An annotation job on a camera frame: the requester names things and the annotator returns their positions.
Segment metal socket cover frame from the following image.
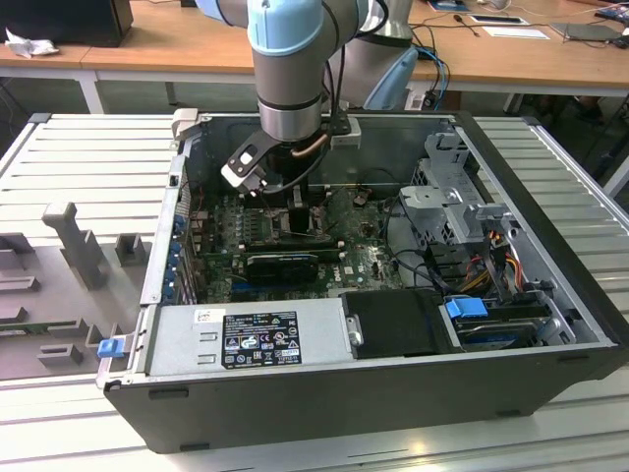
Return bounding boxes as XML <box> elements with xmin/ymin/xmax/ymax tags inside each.
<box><xmin>308</xmin><ymin>204</ymin><xmax>331</xmax><ymax>238</ymax></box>

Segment black RAM slot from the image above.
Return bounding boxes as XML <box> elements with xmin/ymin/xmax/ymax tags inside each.
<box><xmin>239</xmin><ymin>244</ymin><xmax>346</xmax><ymax>263</ymax></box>
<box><xmin>264</xmin><ymin>185</ymin><xmax>331</xmax><ymax>199</ymax></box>
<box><xmin>243</xmin><ymin>234</ymin><xmax>336</xmax><ymax>248</ymax></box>
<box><xmin>244</xmin><ymin>195</ymin><xmax>330</xmax><ymax>208</ymax></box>

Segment black CPU socket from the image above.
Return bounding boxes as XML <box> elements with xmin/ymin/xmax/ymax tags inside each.
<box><xmin>267</xmin><ymin>205</ymin><xmax>331</xmax><ymax>243</ymax></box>

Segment black graphics card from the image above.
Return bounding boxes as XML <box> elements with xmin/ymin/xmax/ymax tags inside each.
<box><xmin>245</xmin><ymin>253</ymin><xmax>319</xmax><ymax>285</ymax></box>

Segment green motherboard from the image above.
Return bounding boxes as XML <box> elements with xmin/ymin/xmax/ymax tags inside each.
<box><xmin>189</xmin><ymin>189</ymin><xmax>410</xmax><ymax>305</ymax></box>

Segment grey case latch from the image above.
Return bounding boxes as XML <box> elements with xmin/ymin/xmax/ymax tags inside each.
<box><xmin>170</xmin><ymin>107</ymin><xmax>200</xmax><ymax>145</ymax></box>

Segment white labelled box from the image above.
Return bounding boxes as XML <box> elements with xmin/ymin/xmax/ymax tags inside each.
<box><xmin>405</xmin><ymin>88</ymin><xmax>438</xmax><ymax>112</ymax></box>

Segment metal drive cage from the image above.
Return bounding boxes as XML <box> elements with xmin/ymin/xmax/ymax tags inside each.
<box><xmin>397</xmin><ymin>130</ymin><xmax>517</xmax><ymax>247</ymax></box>

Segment black fan shroud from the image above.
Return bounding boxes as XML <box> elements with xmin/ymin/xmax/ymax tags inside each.
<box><xmin>339</xmin><ymin>289</ymin><xmax>463</xmax><ymax>360</ymax></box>

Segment wooden desk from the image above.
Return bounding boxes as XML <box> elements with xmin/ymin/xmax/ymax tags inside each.
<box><xmin>81</xmin><ymin>0</ymin><xmax>629</xmax><ymax>115</ymax></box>
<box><xmin>0</xmin><ymin>0</ymin><xmax>148</xmax><ymax>115</ymax></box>

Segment grey power supply unit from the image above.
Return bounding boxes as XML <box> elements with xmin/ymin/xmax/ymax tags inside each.
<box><xmin>128</xmin><ymin>298</ymin><xmax>356</xmax><ymax>378</ymax></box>

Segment hard disk in blue carrier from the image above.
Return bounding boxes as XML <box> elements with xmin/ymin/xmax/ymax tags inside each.
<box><xmin>444</xmin><ymin>297</ymin><xmax>542</xmax><ymax>353</ymax></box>

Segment black open PC case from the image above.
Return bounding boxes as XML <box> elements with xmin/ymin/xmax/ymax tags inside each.
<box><xmin>95</xmin><ymin>108</ymin><xmax>621</xmax><ymax>456</ymax></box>

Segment white paper sheet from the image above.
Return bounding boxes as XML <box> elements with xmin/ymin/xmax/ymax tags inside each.
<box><xmin>481</xmin><ymin>25</ymin><xmax>551</xmax><ymax>41</ymax></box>

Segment blue release latch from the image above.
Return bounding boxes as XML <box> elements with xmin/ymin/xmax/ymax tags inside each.
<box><xmin>97</xmin><ymin>337</ymin><xmax>124</xmax><ymax>359</ymax></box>

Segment black computer box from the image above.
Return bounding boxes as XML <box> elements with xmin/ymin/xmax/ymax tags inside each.
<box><xmin>0</xmin><ymin>0</ymin><xmax>134</xmax><ymax>48</ymax></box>

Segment grey parts rack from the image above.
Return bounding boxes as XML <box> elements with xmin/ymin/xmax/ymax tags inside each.
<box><xmin>0</xmin><ymin>201</ymin><xmax>153</xmax><ymax>380</ymax></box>

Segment crumpled white paper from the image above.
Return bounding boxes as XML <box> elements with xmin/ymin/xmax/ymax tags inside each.
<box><xmin>4</xmin><ymin>27</ymin><xmax>60</xmax><ymax>59</ymax></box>

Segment green RAM stick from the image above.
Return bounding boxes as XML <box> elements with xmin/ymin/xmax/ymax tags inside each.
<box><xmin>0</xmin><ymin>322</ymin><xmax>50</xmax><ymax>335</ymax></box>

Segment dark grey laptop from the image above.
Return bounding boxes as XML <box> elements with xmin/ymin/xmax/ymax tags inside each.
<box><xmin>549</xmin><ymin>22</ymin><xmax>625</xmax><ymax>45</ymax></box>

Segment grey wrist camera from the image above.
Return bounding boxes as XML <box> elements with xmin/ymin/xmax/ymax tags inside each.
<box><xmin>329</xmin><ymin>115</ymin><xmax>364</xmax><ymax>149</ymax></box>

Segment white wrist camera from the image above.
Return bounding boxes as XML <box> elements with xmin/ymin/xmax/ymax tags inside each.
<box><xmin>219</xmin><ymin>142</ymin><xmax>269</xmax><ymax>199</ymax></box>

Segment blue cable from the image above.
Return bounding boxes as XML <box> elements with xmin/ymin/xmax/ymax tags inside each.
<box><xmin>417</xmin><ymin>44</ymin><xmax>449</xmax><ymax>99</ymax></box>

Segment orange yellow power wires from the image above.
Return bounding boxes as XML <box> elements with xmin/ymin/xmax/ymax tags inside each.
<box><xmin>461</xmin><ymin>248</ymin><xmax>523</xmax><ymax>296</ymax></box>

